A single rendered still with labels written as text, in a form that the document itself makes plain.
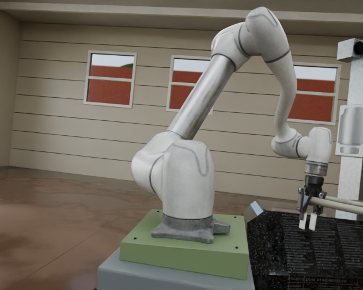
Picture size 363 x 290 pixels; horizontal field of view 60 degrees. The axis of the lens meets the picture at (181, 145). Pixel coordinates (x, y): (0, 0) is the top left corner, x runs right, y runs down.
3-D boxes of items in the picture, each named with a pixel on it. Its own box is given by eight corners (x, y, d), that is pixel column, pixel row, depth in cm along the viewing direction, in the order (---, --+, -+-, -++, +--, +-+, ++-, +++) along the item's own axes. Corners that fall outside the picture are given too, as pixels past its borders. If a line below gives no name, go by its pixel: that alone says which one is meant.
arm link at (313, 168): (333, 164, 133) (331, 178, 133) (318, 163, 142) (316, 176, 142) (315, 161, 131) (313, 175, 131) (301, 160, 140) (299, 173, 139)
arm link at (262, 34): (298, 41, 115) (269, 48, 127) (279, -5, 108) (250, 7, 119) (278, 61, 110) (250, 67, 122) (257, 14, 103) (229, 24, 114)
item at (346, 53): (333, 62, 262) (335, 44, 262) (355, 64, 260) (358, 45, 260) (343, 55, 242) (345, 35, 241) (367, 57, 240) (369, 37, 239)
